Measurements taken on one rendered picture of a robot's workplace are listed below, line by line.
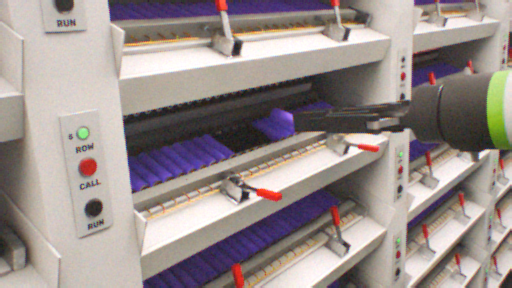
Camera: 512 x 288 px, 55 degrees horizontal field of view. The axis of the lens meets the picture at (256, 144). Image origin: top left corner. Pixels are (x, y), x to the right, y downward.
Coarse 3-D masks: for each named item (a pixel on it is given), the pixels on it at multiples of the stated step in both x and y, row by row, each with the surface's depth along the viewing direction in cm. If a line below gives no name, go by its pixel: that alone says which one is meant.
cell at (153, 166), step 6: (138, 156) 68; (144, 156) 68; (144, 162) 67; (150, 162) 67; (156, 162) 68; (150, 168) 67; (156, 168) 66; (162, 168) 67; (156, 174) 66; (162, 174) 66; (168, 174) 66; (162, 180) 65
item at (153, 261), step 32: (256, 96) 91; (320, 96) 106; (352, 96) 101; (128, 128) 70; (288, 160) 81; (320, 160) 83; (352, 160) 89; (288, 192) 75; (160, 224) 60; (192, 224) 61; (224, 224) 65; (160, 256) 58
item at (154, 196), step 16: (272, 144) 79; (288, 144) 80; (304, 144) 84; (320, 144) 86; (240, 160) 72; (256, 160) 75; (272, 160) 78; (192, 176) 66; (208, 176) 67; (144, 192) 61; (160, 192) 61; (176, 192) 63; (144, 208) 60
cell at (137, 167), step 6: (132, 162) 66; (138, 162) 66; (132, 168) 66; (138, 168) 66; (144, 168) 66; (138, 174) 65; (144, 174) 65; (150, 174) 65; (144, 180) 65; (150, 180) 64; (156, 180) 64; (150, 186) 64
